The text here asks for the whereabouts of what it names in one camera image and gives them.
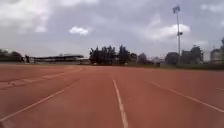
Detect low group of trees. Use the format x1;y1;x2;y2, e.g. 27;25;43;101
137;52;180;66

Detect grandstand with flat roof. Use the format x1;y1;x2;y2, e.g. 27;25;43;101
29;53;90;66

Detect distant row of trees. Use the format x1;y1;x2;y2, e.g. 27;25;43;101
0;48;25;63

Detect red running track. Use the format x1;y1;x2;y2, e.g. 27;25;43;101
0;63;224;128

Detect dark grass strip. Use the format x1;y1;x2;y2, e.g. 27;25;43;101
126;63;224;71

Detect large dark trees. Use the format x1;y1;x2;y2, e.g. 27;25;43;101
179;44;205;65

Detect pale building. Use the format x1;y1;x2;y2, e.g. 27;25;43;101
209;48;224;65

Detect dark clump of trees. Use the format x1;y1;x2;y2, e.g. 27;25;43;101
88;44;138;66

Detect tall floodlight pole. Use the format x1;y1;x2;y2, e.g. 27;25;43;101
172;4;184;66

